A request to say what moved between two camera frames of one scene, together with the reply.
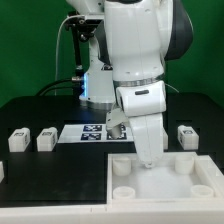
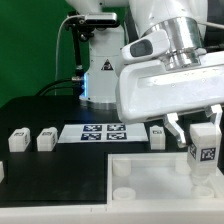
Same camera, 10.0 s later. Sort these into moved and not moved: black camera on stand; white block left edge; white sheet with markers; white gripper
Moved: white gripper
Not moved: white sheet with markers; black camera on stand; white block left edge
